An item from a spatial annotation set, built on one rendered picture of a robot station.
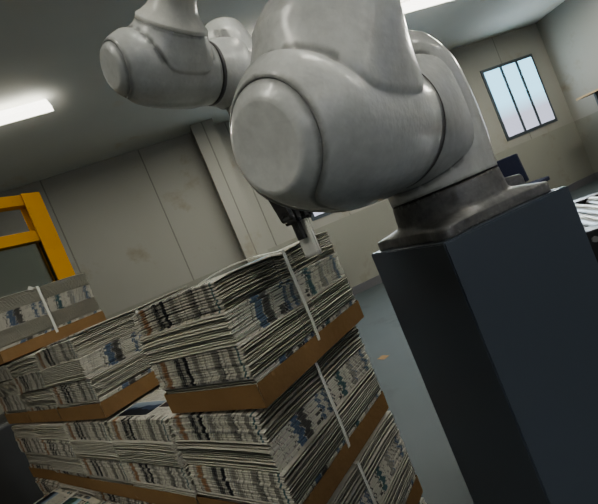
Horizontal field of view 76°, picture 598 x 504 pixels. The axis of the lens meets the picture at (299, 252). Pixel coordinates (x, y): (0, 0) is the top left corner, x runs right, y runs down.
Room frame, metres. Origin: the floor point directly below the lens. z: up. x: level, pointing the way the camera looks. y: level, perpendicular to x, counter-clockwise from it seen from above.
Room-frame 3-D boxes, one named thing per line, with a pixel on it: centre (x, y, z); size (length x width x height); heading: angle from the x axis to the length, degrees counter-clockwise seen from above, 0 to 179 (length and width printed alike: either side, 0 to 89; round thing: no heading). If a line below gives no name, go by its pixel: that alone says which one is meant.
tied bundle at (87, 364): (1.20, 0.62, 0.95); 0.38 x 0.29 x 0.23; 144
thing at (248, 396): (0.76, 0.21, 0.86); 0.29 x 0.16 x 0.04; 52
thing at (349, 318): (0.93, 0.08, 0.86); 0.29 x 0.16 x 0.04; 52
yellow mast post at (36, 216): (2.09, 1.23, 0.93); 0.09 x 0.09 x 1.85; 52
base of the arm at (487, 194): (0.56, -0.25, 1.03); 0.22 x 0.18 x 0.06; 104
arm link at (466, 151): (0.55, -0.22, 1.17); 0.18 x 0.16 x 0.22; 136
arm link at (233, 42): (0.70, -0.01, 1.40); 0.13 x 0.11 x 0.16; 136
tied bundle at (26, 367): (1.39, 0.86, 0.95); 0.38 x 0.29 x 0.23; 143
